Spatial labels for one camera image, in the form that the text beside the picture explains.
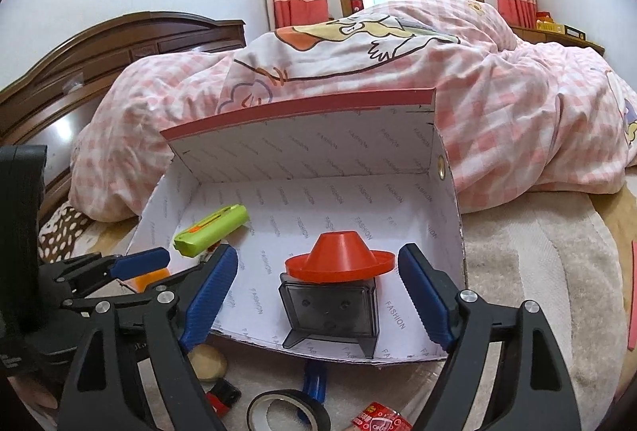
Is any brown polka dot pillow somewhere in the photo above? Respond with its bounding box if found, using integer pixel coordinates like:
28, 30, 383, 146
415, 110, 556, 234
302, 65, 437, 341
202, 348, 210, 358
39, 202, 95, 263

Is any yellow box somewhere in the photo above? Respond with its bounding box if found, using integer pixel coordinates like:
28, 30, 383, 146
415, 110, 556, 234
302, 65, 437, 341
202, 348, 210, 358
535, 12, 568, 35

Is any red lighter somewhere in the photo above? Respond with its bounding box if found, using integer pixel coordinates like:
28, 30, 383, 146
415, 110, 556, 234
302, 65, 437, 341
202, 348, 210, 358
204, 378, 242, 417

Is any red paper strip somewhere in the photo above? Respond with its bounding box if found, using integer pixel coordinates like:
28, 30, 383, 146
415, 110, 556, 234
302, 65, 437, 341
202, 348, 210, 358
628, 242, 637, 352

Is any green utility knife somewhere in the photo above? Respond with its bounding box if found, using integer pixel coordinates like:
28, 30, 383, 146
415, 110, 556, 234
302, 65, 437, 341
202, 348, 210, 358
173, 204, 250, 259

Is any person's left hand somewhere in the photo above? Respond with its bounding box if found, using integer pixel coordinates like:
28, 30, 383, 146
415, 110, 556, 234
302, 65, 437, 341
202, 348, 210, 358
7, 374, 61, 414

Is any orange ball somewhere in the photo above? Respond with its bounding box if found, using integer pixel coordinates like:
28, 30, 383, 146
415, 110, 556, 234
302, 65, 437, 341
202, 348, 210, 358
133, 268, 171, 293

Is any beige fleece blanket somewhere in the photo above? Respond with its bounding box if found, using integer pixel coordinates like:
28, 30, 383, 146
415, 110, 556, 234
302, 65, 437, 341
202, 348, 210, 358
199, 189, 628, 431

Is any clear plastic bottle red label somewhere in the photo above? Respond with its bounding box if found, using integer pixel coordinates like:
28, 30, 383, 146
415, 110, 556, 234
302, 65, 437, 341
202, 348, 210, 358
351, 401, 414, 431

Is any red plastic funnel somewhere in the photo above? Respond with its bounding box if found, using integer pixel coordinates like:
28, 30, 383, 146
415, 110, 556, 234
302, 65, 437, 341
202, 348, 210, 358
285, 232, 395, 285

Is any dark grey plastic box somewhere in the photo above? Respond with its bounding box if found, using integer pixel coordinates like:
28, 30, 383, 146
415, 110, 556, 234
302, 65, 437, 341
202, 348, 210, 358
277, 274, 381, 359

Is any tan cartoon bed sheet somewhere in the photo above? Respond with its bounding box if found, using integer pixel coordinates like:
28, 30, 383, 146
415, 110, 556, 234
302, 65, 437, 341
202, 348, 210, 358
582, 185, 637, 362

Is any black tape roll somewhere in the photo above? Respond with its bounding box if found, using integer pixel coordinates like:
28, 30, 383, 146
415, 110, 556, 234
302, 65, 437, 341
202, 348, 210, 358
246, 388, 332, 431

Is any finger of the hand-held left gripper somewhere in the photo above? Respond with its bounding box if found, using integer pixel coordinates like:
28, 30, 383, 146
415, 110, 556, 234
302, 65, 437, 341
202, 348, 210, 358
60, 264, 207, 312
42, 247, 171, 297

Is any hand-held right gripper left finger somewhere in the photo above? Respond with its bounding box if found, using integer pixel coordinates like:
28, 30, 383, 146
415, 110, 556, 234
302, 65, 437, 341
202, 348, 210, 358
57, 243, 240, 431

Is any round wooden disc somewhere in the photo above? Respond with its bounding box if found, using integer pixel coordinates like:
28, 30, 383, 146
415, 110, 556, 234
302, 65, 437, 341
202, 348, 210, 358
191, 344, 229, 382

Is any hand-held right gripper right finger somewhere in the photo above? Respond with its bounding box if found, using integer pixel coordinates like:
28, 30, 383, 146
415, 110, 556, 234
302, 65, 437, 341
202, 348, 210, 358
397, 243, 583, 431

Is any red cardboard box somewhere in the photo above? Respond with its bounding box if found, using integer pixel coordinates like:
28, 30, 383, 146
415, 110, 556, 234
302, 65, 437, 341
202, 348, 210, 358
123, 88, 469, 369

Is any dark wooden headboard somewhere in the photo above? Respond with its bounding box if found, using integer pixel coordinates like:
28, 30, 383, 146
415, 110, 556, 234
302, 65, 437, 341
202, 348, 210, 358
0, 10, 247, 213

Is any pink checked quilt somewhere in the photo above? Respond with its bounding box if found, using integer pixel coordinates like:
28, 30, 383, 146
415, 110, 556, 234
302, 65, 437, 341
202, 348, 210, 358
68, 0, 637, 223

